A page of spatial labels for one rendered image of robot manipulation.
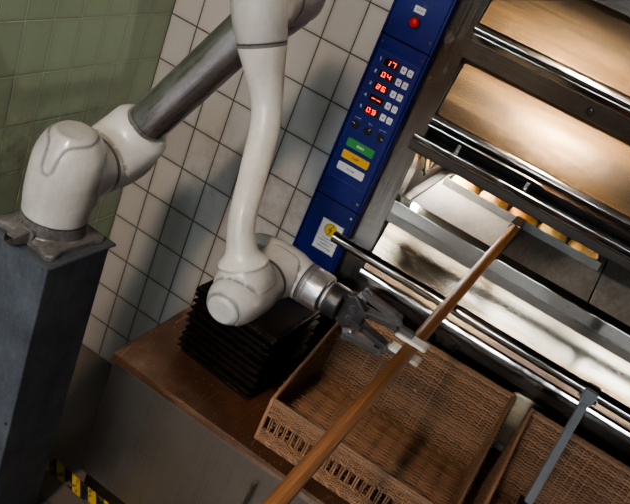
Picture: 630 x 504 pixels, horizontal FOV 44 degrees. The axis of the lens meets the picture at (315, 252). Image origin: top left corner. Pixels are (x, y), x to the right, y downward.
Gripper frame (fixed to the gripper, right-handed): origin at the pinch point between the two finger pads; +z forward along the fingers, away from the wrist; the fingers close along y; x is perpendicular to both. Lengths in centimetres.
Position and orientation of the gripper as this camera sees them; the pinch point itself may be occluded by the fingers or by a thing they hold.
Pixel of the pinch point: (409, 347)
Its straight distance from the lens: 164.6
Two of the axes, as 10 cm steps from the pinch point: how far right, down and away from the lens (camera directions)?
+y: -3.6, 8.1, 4.7
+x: -4.4, 2.9, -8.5
